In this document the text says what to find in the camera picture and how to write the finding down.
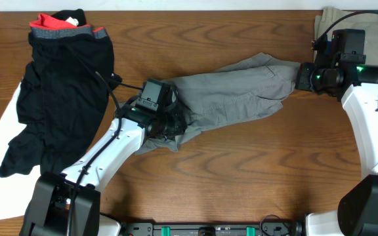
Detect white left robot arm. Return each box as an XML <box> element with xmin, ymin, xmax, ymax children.
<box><xmin>20</xmin><ymin>95</ymin><xmax>185</xmax><ymax>236</ymax></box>

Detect white garment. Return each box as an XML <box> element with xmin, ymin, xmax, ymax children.
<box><xmin>0</xmin><ymin>87</ymin><xmax>41</xmax><ymax>220</ymax></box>

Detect black garment with red waistband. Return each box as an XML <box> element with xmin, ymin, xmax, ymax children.
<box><xmin>0</xmin><ymin>9</ymin><xmax>119</xmax><ymax>178</ymax></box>

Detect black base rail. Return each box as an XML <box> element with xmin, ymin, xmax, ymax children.
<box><xmin>119</xmin><ymin>215</ymin><xmax>306</xmax><ymax>236</ymax></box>

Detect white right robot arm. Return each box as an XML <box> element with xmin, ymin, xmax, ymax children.
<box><xmin>295</xmin><ymin>62</ymin><xmax>378</xmax><ymax>235</ymax></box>

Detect grey cargo shorts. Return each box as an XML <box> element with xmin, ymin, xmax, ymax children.
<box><xmin>136</xmin><ymin>53</ymin><xmax>300</xmax><ymax>155</ymax></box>

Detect folded khaki shorts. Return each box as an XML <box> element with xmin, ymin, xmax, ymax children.
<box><xmin>314</xmin><ymin>7</ymin><xmax>378</xmax><ymax>66</ymax></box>

